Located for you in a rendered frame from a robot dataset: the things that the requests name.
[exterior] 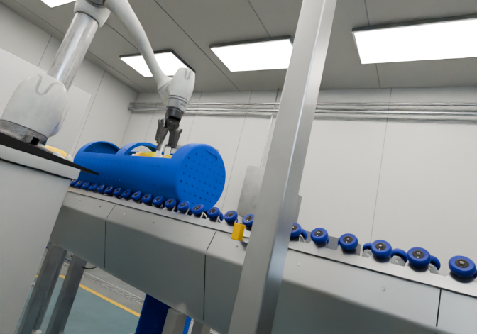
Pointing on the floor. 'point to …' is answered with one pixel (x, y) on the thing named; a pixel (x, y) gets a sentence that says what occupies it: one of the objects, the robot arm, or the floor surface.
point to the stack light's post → (72, 297)
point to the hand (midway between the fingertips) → (162, 153)
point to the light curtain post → (285, 163)
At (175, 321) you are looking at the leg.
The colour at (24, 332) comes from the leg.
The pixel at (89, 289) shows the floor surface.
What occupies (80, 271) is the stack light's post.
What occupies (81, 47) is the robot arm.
